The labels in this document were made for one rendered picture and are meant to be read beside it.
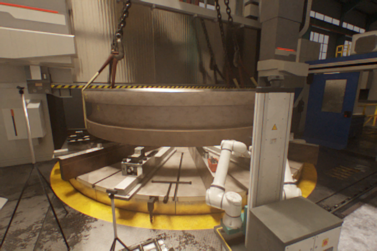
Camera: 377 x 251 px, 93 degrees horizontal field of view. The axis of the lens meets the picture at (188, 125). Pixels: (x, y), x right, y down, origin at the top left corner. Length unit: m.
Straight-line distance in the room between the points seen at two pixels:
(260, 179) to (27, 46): 3.51
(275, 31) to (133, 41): 4.24
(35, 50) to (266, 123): 3.29
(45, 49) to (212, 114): 2.72
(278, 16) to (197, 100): 4.62
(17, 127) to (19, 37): 2.28
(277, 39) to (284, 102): 5.13
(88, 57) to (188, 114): 3.39
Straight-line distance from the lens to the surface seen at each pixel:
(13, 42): 3.70
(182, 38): 6.25
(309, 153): 4.35
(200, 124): 2.95
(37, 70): 4.42
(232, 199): 1.82
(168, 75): 5.85
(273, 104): 1.59
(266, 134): 1.59
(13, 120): 5.35
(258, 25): 8.17
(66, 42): 3.61
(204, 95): 2.80
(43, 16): 4.15
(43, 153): 5.82
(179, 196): 2.68
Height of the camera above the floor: 1.76
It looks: 11 degrees down
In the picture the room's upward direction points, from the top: straight up
